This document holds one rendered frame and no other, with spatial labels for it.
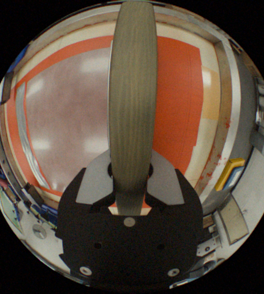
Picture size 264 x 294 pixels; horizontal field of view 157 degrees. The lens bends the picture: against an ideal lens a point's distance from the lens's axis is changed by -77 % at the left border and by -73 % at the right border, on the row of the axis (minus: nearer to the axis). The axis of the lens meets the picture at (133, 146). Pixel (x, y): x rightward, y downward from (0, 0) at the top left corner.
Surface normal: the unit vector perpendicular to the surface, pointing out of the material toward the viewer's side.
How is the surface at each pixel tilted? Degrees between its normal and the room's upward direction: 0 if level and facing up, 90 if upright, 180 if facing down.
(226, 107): 90
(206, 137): 0
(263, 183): 90
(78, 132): 0
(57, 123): 0
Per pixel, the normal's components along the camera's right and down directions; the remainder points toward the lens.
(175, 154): 0.00, 0.44
